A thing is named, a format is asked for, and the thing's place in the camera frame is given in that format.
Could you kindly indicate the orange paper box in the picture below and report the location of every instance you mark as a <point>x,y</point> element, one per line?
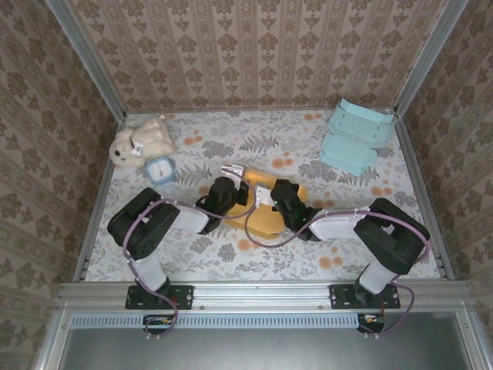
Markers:
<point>269,221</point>

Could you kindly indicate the light blue paper box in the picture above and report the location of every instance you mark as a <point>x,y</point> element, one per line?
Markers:
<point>346,154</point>

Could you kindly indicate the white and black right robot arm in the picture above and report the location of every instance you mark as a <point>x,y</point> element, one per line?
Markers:
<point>335,227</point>

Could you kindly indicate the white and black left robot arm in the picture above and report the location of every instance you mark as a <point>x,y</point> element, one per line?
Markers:
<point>188,221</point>

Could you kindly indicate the small blue square clock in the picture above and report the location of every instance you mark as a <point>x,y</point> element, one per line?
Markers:
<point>159,170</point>

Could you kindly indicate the floral patterned table cover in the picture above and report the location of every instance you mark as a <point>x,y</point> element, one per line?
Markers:
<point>269,270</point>

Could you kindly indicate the cream plush dog toy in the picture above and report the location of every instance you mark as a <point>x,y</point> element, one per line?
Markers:
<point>152,135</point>

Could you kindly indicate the small black connector board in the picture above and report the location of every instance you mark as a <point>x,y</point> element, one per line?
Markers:
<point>371,319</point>
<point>158,320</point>

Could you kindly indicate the grey metal panel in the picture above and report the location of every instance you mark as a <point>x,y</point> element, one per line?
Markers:
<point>269,350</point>

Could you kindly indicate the aluminium mounting rail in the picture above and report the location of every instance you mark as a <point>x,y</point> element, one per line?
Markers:
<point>262,294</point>

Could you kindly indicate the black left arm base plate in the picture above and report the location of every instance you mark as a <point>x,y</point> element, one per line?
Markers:
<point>185,297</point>

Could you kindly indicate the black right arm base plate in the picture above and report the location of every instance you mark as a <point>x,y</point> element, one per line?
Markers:
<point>341,297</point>

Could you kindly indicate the aluminium table side rail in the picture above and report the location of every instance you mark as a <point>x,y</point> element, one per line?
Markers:
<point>101,192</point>
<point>421,192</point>

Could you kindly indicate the aluminium frame post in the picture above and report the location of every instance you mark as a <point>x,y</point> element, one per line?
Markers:
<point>90,58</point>
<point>428,58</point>

